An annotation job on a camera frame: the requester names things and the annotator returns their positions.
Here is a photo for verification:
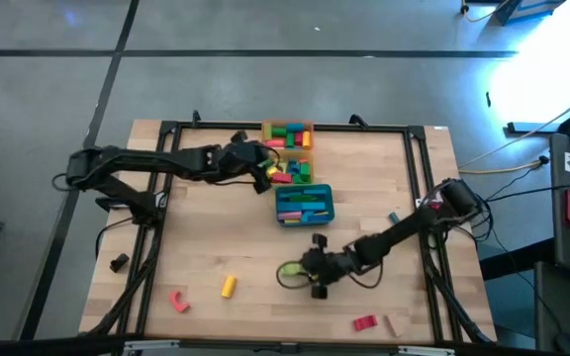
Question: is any dark cabinet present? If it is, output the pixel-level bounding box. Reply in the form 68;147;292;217
534;261;570;356

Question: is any silver aluminium bar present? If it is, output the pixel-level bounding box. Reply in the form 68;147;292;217
397;345;457;356
123;339;181;353

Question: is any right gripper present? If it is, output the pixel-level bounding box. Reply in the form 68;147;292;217
300;232;358;301

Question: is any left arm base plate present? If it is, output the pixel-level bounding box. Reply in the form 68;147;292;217
94;191;168;213

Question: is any black stand bar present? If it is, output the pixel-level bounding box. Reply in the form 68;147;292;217
505;93;570;137

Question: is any yellow plastic bin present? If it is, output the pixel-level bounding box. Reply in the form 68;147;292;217
258;149;316;188

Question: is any red flat block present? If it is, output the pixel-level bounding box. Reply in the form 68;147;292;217
352;313;380;332

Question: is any blue plastic bin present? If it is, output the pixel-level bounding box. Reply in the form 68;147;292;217
274;183;336;228

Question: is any black aluminium frame rail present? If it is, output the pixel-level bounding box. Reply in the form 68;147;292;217
79;126;167;337
416;129;497;345
134;126;180;337
160;120;428;134
402;129;464;345

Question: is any blue box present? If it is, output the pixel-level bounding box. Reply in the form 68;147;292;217
490;0;566;27

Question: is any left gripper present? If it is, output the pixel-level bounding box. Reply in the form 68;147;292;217
215;130;273;196

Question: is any plain wood block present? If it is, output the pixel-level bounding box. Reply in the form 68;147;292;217
386;313;410;338

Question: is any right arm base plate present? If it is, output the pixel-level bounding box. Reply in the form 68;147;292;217
415;196;444;212

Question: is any beige cable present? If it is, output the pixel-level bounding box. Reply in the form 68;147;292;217
457;156;549;175

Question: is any small black clamp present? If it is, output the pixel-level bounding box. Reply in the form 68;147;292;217
109;252;132;274

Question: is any black frame bar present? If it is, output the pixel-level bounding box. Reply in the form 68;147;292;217
0;333;570;356

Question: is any pink arch block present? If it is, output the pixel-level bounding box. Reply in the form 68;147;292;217
168;290;191;314

